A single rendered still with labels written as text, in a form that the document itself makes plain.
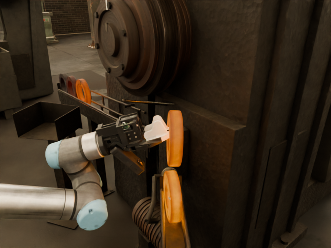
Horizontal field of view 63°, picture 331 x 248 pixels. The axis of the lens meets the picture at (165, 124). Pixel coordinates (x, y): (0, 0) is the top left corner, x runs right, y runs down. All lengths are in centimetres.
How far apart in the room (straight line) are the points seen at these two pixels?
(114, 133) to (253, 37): 49
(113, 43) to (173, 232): 67
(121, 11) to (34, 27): 301
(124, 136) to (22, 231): 132
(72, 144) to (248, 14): 62
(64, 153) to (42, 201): 14
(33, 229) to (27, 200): 122
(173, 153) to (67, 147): 28
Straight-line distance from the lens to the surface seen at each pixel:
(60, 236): 181
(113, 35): 103
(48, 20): 929
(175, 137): 67
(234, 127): 92
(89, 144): 74
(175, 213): 80
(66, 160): 78
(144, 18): 97
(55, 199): 70
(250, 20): 87
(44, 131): 162
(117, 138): 74
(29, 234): 189
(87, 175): 80
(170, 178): 80
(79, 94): 193
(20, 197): 69
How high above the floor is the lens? 126
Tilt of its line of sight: 25 degrees down
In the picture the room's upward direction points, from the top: straight up
